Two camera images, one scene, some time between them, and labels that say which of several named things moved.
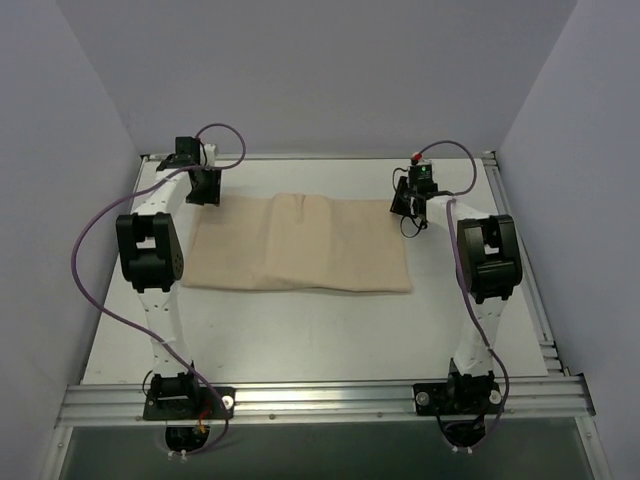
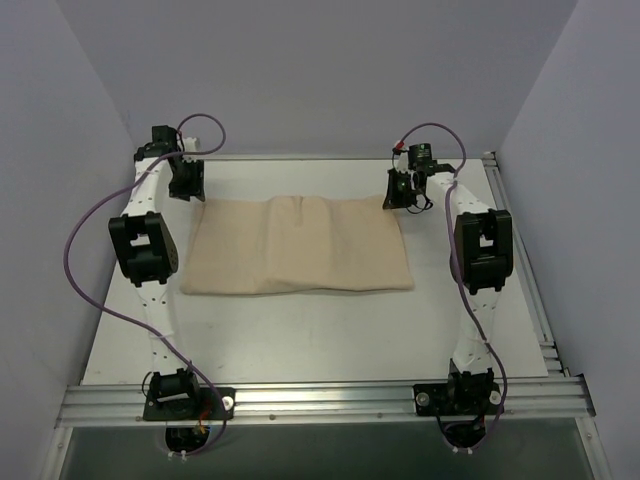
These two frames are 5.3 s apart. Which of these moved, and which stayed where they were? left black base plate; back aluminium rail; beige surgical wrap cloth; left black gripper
Moved: left black gripper
Stayed: beige surgical wrap cloth; back aluminium rail; left black base plate
